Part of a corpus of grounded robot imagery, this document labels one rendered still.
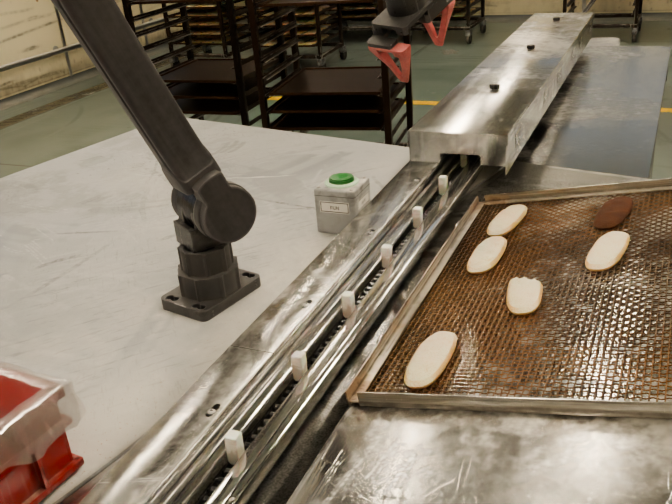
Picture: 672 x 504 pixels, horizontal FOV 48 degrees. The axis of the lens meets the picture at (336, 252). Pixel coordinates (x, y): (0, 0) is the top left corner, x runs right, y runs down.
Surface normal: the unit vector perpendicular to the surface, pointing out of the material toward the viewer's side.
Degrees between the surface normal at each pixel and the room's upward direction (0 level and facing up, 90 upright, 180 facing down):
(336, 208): 90
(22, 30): 90
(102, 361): 0
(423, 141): 90
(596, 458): 10
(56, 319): 0
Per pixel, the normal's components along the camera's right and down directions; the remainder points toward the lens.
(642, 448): -0.24, -0.90
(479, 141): -0.40, 0.42
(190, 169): 0.44, 0.18
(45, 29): 0.92, 0.11
